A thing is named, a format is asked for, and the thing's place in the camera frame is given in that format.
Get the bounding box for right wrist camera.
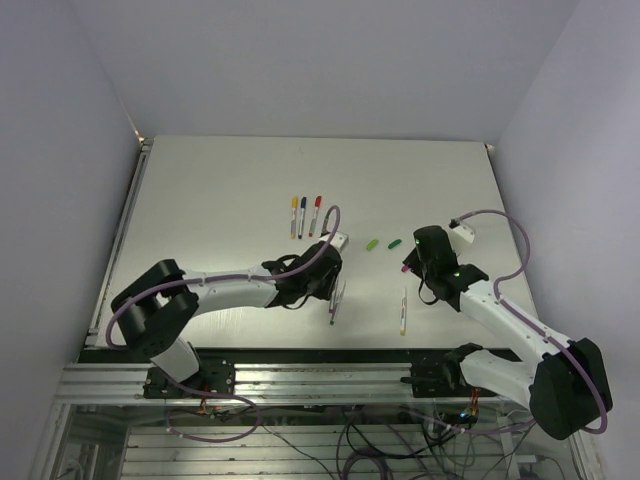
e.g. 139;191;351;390
448;219;475;245

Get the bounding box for orange-end pen on right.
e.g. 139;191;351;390
399;287;408;336

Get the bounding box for loose cables under table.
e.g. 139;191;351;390
164;397;546;480

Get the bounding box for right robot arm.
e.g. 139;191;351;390
405;226;613;440

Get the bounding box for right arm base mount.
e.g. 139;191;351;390
400;343;483;398

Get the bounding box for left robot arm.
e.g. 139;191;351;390
105;233;348;397

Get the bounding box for blue-end white pen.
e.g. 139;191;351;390
297;205;306;239

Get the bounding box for red-end white pen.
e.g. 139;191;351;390
308;205;321;237

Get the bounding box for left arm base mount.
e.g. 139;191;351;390
143;355;236;400

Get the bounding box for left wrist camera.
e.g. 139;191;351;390
321;232;349;254

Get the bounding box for aluminium frame rail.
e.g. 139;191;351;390
54;362;584;406

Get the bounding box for green-end white pen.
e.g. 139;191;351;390
329;278;347;325

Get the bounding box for yellow-end white pen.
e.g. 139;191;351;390
290;201;298;239

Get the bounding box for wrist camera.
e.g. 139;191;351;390
448;219;475;245
321;232;349;254

